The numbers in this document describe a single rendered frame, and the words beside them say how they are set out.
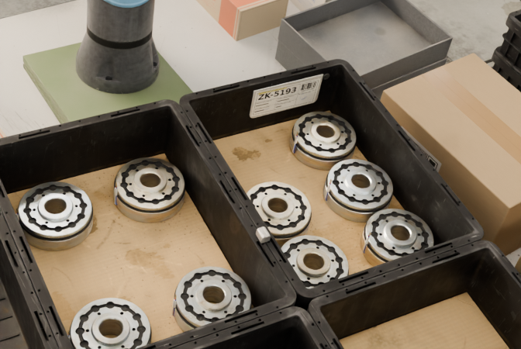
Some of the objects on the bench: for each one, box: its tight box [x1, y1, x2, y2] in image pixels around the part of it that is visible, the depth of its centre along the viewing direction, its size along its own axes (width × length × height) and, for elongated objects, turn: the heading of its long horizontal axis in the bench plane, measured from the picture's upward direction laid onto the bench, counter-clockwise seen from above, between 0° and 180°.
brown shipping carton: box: [381, 53, 521, 256], centre depth 167 cm, size 30×22×16 cm
